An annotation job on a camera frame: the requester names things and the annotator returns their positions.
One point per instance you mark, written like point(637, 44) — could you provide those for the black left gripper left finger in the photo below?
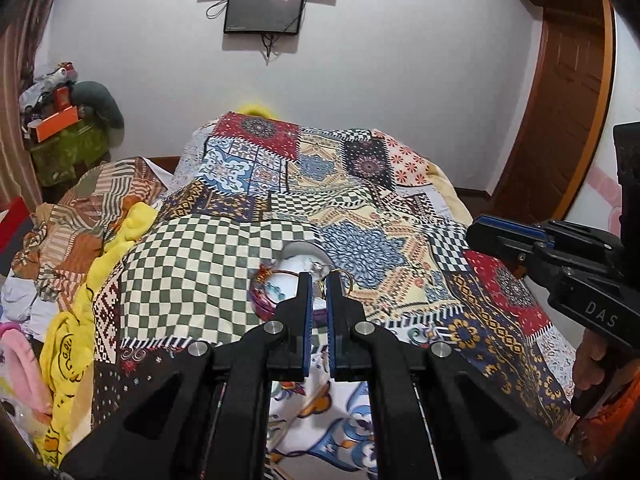
point(276, 351)

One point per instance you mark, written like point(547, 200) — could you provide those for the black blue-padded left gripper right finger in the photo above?
point(510, 242)

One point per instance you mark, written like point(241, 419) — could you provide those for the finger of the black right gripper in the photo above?
point(395, 373)

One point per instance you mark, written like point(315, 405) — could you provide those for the person's right hand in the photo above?
point(588, 370)

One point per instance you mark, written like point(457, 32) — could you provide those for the colourful patchwork bedspread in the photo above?
point(498, 391)

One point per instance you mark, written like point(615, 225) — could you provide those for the brown wooden door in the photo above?
point(565, 112)

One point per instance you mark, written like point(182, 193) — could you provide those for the yellow printed cloth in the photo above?
point(69, 346)

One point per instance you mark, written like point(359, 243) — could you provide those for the brown striped patterned blanket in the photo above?
point(59, 250)

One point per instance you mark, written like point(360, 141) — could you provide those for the pink garment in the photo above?
point(24, 371)

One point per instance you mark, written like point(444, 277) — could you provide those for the dark green cushion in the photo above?
point(96, 96)

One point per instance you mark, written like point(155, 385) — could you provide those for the orange box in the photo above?
point(43, 129)

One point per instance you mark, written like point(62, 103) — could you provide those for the striped brown curtain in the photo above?
point(22, 27)

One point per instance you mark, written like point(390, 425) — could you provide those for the small wall monitor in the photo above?
point(277, 17)

